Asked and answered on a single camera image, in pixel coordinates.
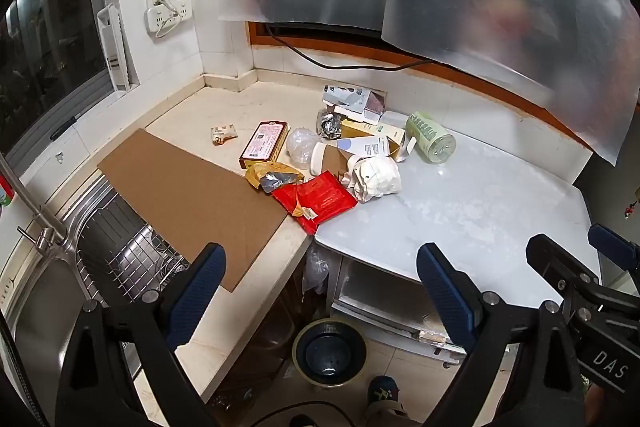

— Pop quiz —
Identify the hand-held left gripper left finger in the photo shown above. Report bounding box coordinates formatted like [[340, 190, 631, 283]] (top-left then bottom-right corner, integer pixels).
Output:
[[55, 243, 228, 427]]

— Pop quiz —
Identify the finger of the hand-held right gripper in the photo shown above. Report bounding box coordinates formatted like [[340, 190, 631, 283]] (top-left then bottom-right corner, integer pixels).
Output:
[[526, 233, 601, 303], [587, 223, 640, 275]]

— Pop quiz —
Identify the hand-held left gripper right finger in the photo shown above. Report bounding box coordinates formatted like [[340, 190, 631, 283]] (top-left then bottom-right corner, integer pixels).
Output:
[[416, 242, 586, 427]]

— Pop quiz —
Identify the round dark bin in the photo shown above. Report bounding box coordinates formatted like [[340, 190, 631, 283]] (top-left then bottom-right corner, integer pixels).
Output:
[[292, 317, 367, 390]]

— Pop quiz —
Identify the white blue carton box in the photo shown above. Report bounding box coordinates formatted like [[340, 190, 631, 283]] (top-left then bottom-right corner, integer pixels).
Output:
[[336, 136, 392, 158]]

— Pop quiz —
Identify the brown paper cup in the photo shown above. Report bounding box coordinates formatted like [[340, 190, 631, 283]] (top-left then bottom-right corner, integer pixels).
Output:
[[310, 142, 361, 178]]

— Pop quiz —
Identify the silver foil wrapper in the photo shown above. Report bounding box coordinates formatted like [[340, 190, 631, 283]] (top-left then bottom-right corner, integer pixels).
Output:
[[315, 107, 343, 140]]

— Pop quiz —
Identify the torn grey printed carton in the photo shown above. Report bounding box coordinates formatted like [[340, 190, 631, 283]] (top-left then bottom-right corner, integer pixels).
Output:
[[322, 84, 371, 115]]

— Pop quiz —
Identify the aluminium cabinet door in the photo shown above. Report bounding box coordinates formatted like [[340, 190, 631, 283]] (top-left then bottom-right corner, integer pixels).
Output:
[[330, 252, 466, 358]]

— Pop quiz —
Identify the brown cardboard sheet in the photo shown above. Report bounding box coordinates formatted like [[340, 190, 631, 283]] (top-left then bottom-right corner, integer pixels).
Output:
[[96, 129, 313, 293]]

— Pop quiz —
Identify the blue patterned slipper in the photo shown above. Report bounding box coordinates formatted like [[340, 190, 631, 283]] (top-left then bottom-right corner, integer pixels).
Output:
[[367, 375, 401, 415]]

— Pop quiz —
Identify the clear plastic bag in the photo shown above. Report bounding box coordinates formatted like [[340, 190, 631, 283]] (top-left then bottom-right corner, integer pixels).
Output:
[[305, 247, 331, 295]]

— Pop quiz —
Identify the crumpled white paper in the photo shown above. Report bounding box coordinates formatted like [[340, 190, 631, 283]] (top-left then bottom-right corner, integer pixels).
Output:
[[340, 155, 402, 202]]

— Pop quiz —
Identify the yellow snack wrapper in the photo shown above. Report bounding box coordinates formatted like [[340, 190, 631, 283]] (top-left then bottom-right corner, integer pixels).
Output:
[[244, 160, 305, 195]]

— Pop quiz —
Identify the red foil packet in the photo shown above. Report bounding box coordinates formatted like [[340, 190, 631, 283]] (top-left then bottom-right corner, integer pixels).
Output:
[[272, 171, 357, 236]]

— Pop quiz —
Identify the small beige snack wrapper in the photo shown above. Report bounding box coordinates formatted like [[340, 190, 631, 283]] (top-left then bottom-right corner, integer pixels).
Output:
[[209, 123, 239, 146]]

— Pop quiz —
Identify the pink red flat box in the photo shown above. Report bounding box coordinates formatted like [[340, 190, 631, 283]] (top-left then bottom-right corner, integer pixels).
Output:
[[239, 121, 290, 170]]

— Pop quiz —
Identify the yellow carton box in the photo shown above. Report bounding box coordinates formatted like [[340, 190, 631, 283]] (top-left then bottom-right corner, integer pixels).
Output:
[[340, 117, 407, 160]]

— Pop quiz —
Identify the crumpled clear plastic wrap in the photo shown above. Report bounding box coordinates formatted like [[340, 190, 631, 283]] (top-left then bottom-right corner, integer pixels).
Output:
[[286, 127, 321, 168]]

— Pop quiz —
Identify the metal faucet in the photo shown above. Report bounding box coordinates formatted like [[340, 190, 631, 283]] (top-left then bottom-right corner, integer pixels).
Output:
[[0, 154, 68, 248]]

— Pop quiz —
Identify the small brown white box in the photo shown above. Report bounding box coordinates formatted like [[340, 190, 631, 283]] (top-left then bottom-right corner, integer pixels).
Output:
[[332, 91, 387, 124]]

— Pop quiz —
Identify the white power strip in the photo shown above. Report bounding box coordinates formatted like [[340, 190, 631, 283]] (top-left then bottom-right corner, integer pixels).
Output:
[[145, 4, 192, 34]]

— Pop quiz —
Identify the sliding glass window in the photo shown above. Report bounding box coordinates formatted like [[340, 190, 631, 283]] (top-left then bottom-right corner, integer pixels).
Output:
[[0, 0, 121, 158]]

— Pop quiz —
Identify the wire dish basket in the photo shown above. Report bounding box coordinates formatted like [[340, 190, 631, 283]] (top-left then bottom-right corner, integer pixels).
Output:
[[75, 192, 191, 303]]

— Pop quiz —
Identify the orange wooden window frame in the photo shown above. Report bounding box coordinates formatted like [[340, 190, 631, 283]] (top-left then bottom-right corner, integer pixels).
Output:
[[247, 21, 596, 152]]

